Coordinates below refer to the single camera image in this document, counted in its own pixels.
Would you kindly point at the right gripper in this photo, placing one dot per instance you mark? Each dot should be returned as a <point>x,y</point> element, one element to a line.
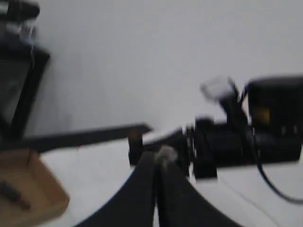
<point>225,146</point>

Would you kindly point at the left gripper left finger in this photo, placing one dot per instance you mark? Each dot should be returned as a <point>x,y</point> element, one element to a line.
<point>137,194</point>

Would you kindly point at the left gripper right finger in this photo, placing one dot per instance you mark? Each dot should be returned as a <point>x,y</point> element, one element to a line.
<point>180,203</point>

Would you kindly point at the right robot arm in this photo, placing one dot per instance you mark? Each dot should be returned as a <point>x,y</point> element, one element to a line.
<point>277,106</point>

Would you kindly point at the cardboard box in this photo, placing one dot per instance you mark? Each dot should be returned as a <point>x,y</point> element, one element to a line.
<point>35,189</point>

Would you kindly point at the dark assembled bolt and sleeve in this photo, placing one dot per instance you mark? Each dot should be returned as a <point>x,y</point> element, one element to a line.
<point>13,194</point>

